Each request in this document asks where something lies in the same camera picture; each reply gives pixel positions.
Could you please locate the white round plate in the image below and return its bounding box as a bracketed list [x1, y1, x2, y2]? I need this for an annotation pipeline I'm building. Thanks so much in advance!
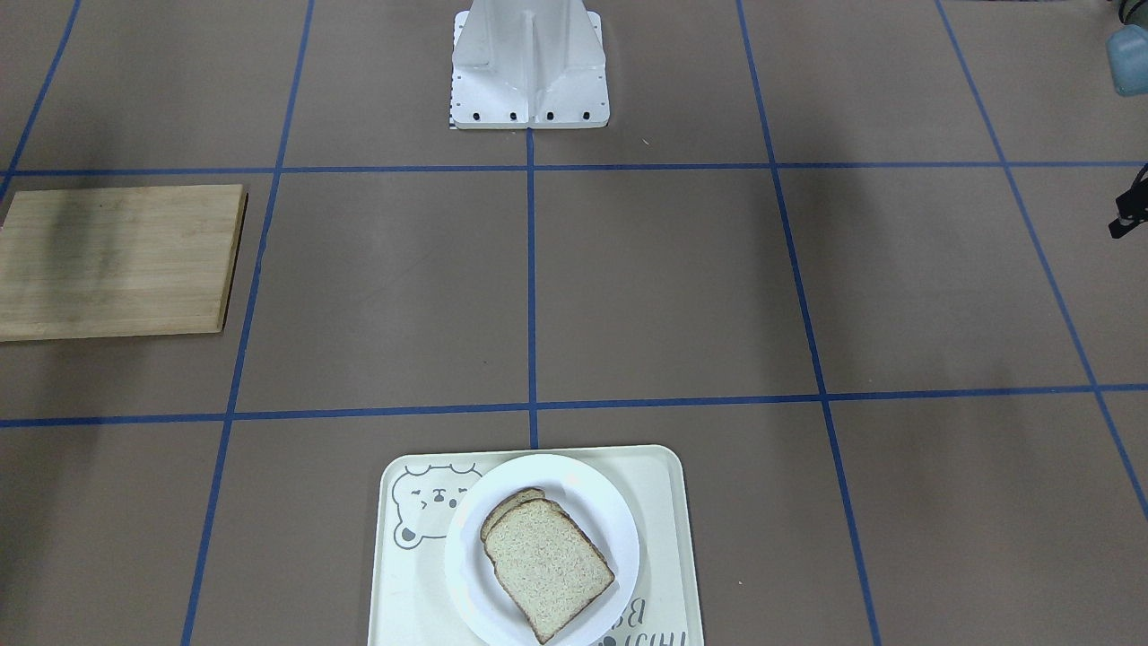
[444, 451, 639, 645]

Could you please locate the bread slice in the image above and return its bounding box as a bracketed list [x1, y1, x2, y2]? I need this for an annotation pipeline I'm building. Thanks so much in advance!
[480, 487, 546, 543]
[483, 498, 615, 645]

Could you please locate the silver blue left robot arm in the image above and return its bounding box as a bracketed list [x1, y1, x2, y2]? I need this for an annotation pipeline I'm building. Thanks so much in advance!
[1106, 1, 1147, 239]

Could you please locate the bread slice under egg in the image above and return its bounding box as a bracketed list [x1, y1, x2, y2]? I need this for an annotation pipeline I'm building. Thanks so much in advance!
[480, 487, 546, 543]

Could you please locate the cream bear serving tray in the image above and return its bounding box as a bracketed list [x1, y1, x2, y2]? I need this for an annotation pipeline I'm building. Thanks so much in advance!
[366, 445, 705, 645]

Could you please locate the wooden cutting board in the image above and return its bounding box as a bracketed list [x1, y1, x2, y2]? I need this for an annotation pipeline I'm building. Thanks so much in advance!
[1, 184, 248, 342]

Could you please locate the white camera stand base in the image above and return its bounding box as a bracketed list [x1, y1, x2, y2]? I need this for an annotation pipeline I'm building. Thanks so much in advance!
[448, 1, 611, 130]

